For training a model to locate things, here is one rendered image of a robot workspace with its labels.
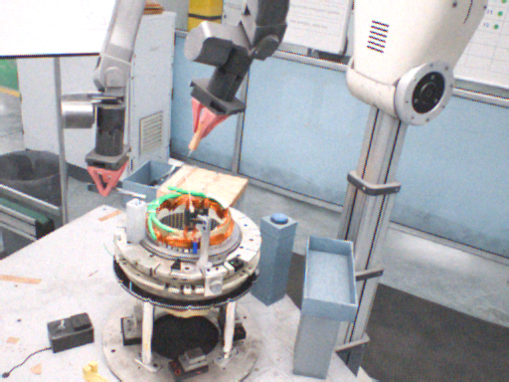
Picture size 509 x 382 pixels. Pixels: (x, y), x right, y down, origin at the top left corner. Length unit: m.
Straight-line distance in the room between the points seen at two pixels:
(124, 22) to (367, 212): 0.73
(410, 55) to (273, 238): 0.56
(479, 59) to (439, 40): 1.92
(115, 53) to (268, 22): 0.34
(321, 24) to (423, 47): 2.12
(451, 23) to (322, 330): 0.70
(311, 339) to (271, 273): 0.26
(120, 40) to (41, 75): 2.79
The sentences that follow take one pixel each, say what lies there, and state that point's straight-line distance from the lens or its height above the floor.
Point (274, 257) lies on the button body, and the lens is 1.36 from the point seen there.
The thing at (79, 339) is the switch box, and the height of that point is 0.80.
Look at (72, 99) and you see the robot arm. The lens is 1.05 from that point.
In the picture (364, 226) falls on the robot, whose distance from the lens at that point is 1.34.
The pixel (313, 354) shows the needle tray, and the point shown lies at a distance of 1.23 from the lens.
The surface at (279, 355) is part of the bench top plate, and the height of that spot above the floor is 0.78.
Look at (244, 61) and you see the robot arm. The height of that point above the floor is 1.49.
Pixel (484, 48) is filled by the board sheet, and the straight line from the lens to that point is 3.06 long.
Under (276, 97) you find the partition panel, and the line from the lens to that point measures 3.45.
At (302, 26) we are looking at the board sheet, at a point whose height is 1.25.
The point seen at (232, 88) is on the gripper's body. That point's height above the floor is 1.44.
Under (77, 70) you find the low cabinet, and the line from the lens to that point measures 3.58.
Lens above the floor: 1.69
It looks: 26 degrees down
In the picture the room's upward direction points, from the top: 7 degrees clockwise
